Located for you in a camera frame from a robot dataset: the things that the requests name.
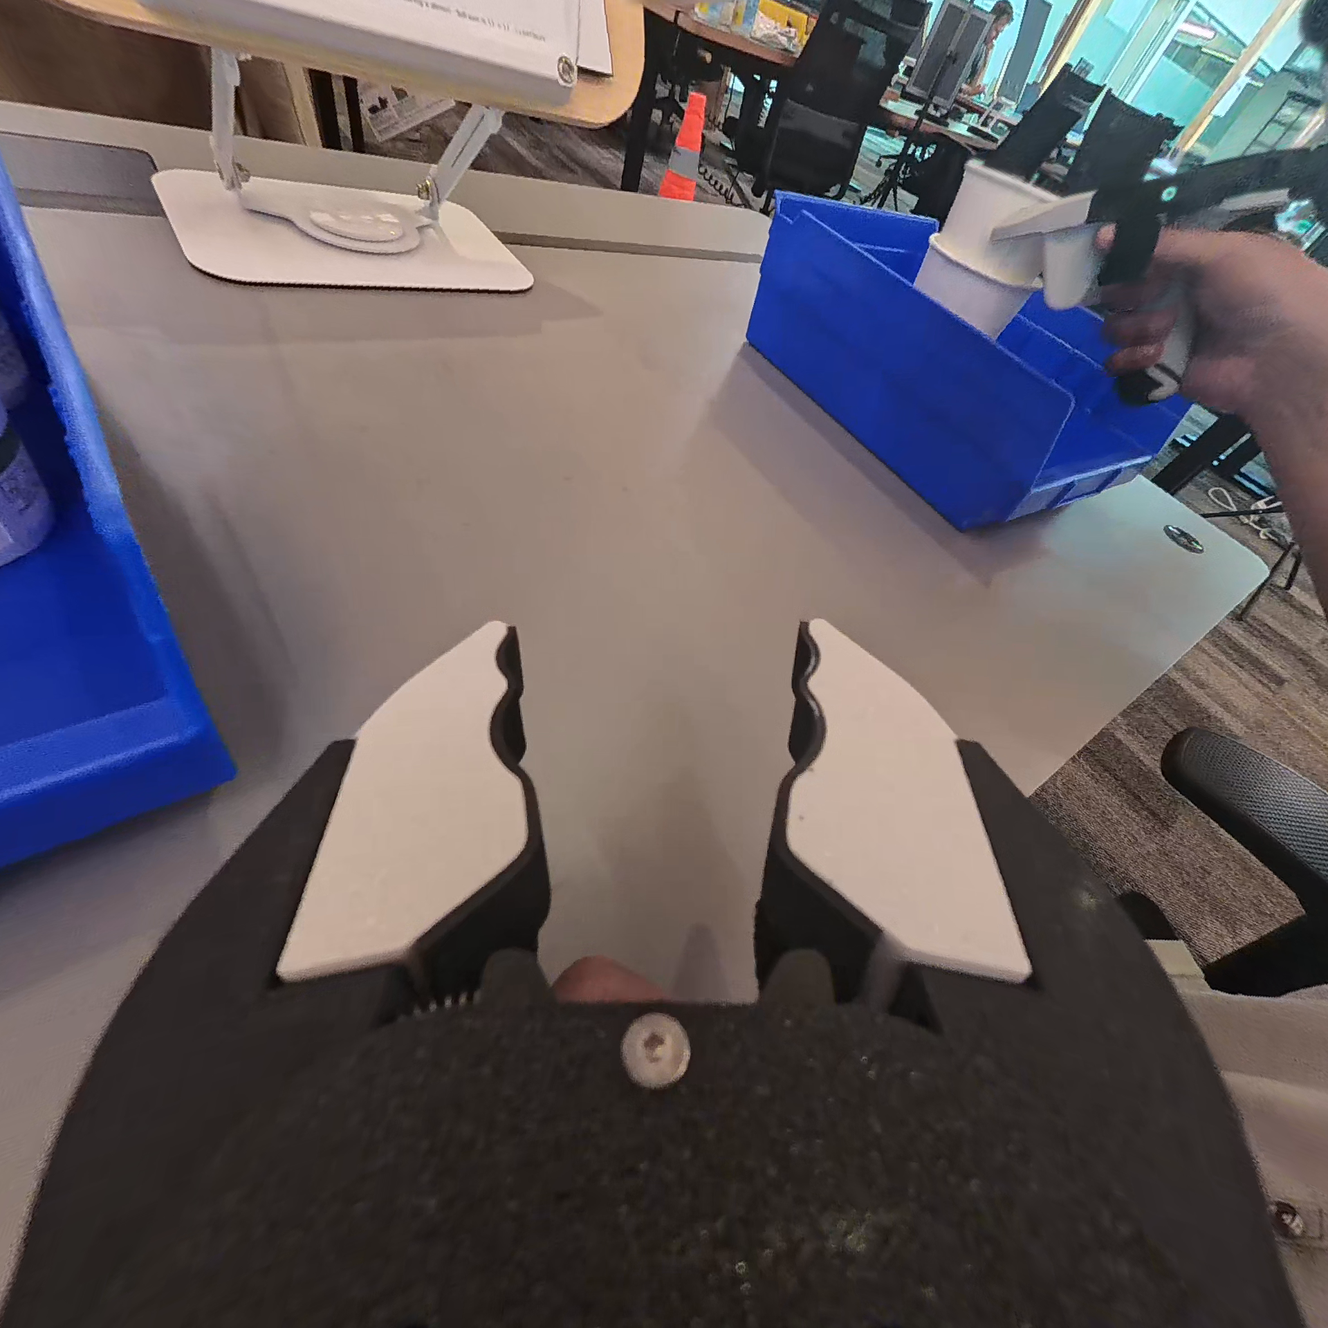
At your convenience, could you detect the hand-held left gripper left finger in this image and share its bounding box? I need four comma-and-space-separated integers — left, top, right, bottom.
274, 620, 551, 1003

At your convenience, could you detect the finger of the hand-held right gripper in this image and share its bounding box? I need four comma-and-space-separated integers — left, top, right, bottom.
988, 190, 1106, 313

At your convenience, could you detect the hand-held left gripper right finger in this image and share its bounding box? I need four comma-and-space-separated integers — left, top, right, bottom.
753, 619, 1034, 1007

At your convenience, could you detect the white paper cup green band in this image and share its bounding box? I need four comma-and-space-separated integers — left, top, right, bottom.
942, 161, 1061, 284

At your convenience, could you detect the blue plastic bin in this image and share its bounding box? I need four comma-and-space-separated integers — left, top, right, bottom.
745, 190, 1194, 533
0, 150, 237, 871

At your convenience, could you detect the person's right hand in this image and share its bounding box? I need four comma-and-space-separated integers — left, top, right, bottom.
1094, 223, 1328, 419

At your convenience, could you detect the person's left hand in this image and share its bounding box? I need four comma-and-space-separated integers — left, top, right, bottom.
552, 957, 664, 1006

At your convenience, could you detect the black office chair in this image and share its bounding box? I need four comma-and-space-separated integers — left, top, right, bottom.
989, 65, 1184, 193
768, 0, 929, 203
1162, 727, 1328, 997

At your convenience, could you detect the grey computer monitor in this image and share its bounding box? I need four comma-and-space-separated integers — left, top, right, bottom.
910, 0, 995, 110

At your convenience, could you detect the orange traffic cone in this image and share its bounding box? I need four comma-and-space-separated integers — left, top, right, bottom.
660, 91, 709, 200

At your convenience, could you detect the wooden document board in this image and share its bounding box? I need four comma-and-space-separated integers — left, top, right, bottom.
310, 0, 645, 131

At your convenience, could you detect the printed instruction sheet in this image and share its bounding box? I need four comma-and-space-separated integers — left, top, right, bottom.
559, 0, 615, 77

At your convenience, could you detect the instruction sheet on stand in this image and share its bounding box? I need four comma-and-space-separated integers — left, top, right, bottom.
139, 0, 582, 294

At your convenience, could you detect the printed poster sign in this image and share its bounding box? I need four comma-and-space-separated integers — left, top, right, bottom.
362, 88, 457, 141

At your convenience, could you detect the tan cardboard box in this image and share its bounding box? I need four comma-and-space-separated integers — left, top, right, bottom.
0, 0, 312, 147

